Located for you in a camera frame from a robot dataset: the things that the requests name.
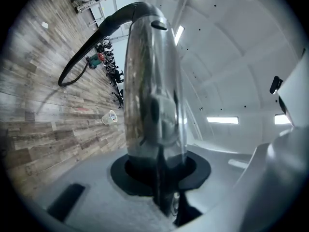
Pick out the chrome vacuum wand tube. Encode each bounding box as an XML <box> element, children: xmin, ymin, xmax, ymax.
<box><xmin>123</xmin><ymin>15</ymin><xmax>188</xmax><ymax>217</ymax></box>

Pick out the row of black office chairs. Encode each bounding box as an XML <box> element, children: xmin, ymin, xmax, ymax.
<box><xmin>95</xmin><ymin>36</ymin><xmax>125</xmax><ymax>110</ymax></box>

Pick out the white metal table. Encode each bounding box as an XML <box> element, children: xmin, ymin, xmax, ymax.
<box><xmin>76</xmin><ymin>0</ymin><xmax>107</xmax><ymax>28</ymax></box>

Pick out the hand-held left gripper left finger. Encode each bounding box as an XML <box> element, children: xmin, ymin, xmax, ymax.
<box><xmin>36</xmin><ymin>151</ymin><xmax>174</xmax><ymax>232</ymax></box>

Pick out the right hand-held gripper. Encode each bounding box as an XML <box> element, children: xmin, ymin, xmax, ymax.
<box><xmin>269</xmin><ymin>48</ymin><xmax>309</xmax><ymax>130</ymax></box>

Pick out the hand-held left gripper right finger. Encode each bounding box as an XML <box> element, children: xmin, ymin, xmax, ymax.
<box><xmin>173</xmin><ymin>127</ymin><xmax>309</xmax><ymax>232</ymax></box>

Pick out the white plastic bucket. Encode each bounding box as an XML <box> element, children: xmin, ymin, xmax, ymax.
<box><xmin>101</xmin><ymin>109</ymin><xmax>118</xmax><ymax>125</ymax></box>

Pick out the black vacuum cleaner hose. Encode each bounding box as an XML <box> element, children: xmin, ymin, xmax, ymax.
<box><xmin>57</xmin><ymin>1</ymin><xmax>167</xmax><ymax>88</ymax></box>

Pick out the ceiling light panel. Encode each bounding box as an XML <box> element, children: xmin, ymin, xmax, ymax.
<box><xmin>274</xmin><ymin>114</ymin><xmax>292</xmax><ymax>125</ymax></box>
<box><xmin>207</xmin><ymin>116</ymin><xmax>239</xmax><ymax>125</ymax></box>
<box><xmin>174</xmin><ymin>25</ymin><xmax>185</xmax><ymax>47</ymax></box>

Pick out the green vacuum cleaner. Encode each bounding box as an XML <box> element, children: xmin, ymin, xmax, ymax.
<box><xmin>85</xmin><ymin>52</ymin><xmax>106</xmax><ymax>70</ymax></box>

